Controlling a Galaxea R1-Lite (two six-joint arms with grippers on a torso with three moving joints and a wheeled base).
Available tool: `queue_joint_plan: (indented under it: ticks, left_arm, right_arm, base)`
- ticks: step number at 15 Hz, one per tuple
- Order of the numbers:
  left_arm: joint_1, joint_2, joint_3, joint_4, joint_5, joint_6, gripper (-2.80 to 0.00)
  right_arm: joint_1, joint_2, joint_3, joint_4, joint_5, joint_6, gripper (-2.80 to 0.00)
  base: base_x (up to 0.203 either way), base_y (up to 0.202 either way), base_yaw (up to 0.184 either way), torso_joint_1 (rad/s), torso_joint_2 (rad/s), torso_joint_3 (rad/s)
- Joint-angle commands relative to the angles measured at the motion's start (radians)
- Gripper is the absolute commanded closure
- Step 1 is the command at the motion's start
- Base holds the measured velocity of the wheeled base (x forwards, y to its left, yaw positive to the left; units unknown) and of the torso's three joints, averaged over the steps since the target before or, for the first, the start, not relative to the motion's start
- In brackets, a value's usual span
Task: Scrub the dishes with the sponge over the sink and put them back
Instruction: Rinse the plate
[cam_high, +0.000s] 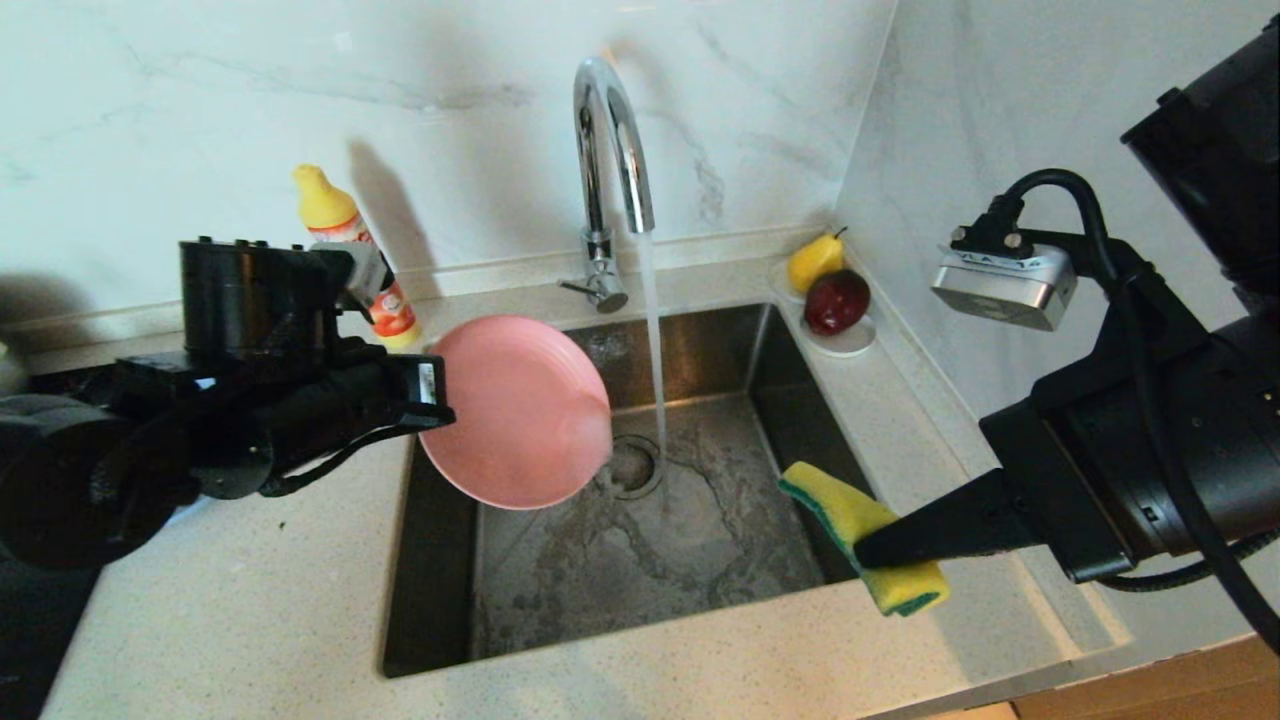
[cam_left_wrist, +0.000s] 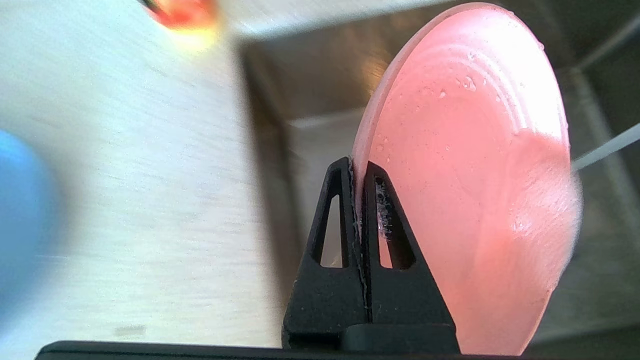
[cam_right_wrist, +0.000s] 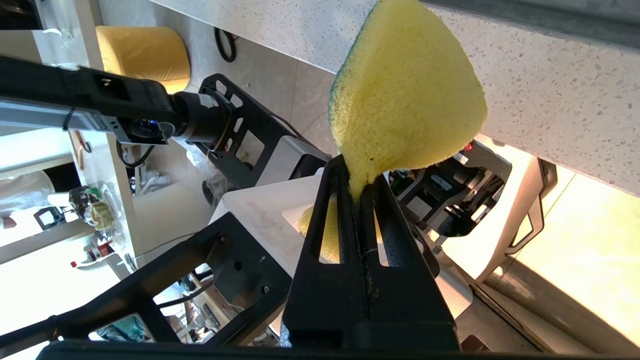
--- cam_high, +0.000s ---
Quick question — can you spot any pink plate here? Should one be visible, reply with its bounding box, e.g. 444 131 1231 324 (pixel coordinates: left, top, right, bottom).
418 315 614 511

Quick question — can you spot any yellow green sponge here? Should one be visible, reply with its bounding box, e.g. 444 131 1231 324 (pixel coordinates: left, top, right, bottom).
778 461 952 618

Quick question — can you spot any yellow-capped detergent bottle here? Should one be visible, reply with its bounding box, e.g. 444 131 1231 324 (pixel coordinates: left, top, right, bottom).
293 165 421 349

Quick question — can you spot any chrome gooseneck faucet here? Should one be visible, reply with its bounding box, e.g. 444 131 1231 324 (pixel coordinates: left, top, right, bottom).
558 57 657 314

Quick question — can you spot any stainless steel sink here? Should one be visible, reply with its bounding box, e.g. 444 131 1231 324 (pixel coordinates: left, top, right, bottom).
382 303 913 679

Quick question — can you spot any small white dish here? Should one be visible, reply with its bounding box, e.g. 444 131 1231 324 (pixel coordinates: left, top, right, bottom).
768 258 878 358

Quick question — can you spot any round metal drain strainer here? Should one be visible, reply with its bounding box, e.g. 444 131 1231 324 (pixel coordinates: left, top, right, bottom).
605 435 665 500

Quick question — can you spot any running water stream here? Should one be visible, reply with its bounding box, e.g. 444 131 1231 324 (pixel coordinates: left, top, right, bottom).
638 232 675 513

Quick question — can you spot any dark red apple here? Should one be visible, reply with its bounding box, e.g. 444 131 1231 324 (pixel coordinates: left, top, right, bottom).
803 269 871 337

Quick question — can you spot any yellow pear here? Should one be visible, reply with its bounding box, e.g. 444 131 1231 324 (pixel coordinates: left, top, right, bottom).
787 227 849 295

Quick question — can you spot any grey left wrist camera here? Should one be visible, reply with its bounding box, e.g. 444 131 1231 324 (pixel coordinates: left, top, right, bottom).
335 240 393 313

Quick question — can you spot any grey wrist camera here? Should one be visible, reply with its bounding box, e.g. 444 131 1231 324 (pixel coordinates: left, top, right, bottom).
335 240 393 313
930 225 1079 332

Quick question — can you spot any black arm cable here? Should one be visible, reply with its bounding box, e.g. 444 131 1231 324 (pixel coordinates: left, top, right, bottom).
985 168 1280 656

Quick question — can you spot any thin black cable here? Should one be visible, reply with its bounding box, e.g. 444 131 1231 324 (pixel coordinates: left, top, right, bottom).
1095 530 1280 593

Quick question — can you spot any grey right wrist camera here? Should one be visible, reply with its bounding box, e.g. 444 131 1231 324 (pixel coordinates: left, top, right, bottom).
930 225 1079 332

